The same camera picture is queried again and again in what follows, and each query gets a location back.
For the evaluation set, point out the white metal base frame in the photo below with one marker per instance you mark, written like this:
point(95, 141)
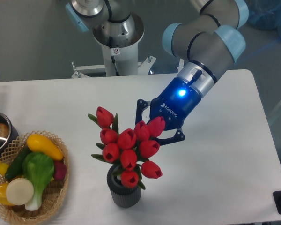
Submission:
point(144, 68)

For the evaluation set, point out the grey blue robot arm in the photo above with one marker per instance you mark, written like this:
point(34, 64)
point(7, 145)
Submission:
point(209, 46)

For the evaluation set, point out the green bok choy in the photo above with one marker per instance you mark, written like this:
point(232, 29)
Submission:
point(38, 168)

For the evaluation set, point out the yellow squash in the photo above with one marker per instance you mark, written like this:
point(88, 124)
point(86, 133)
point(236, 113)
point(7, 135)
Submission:
point(40, 143)

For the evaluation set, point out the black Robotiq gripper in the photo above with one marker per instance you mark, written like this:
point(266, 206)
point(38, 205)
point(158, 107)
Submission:
point(174, 104)

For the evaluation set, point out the small yellow banana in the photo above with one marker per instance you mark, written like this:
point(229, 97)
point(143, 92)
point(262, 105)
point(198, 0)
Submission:
point(3, 168)

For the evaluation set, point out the yellow bell pepper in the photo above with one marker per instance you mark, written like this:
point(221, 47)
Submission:
point(3, 198)

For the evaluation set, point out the red radish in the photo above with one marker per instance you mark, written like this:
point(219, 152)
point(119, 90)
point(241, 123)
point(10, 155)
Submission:
point(60, 170)

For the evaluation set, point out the red tulip bouquet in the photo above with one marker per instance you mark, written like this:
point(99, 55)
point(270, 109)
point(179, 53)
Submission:
point(130, 150)

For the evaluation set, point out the woven wicker basket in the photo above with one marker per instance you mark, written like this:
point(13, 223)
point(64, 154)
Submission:
point(54, 194)

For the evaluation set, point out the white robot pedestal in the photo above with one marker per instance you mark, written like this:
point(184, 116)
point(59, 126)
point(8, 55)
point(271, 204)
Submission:
point(119, 42)

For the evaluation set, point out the dark green cucumber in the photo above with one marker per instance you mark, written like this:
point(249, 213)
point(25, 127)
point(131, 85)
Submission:
point(15, 169)

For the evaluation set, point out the white round onion slice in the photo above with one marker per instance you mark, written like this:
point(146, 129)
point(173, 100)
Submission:
point(19, 191)

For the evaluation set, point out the dark grey ribbed vase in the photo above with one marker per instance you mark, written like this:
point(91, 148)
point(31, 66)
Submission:
point(122, 196)

